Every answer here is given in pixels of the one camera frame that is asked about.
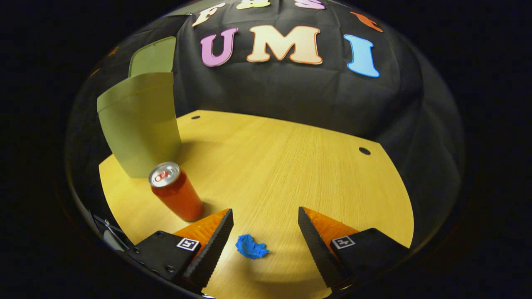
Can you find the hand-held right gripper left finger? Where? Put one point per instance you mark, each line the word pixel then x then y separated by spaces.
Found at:
pixel 214 245

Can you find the red pop can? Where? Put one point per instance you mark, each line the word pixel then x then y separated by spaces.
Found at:
pixel 178 195

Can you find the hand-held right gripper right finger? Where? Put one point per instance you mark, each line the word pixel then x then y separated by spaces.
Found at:
pixel 318 249

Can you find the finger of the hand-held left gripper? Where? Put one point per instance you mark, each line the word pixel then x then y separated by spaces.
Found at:
pixel 109 227

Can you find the pale green desktop garbage bin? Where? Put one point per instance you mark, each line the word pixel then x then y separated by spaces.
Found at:
pixel 137 124

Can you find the blue paper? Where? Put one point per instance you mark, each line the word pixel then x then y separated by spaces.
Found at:
pixel 250 247

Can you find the black backdrop cloth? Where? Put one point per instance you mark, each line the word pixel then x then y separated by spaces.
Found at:
pixel 291 91

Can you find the wooden desktop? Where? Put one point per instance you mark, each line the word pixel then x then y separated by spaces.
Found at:
pixel 291 174

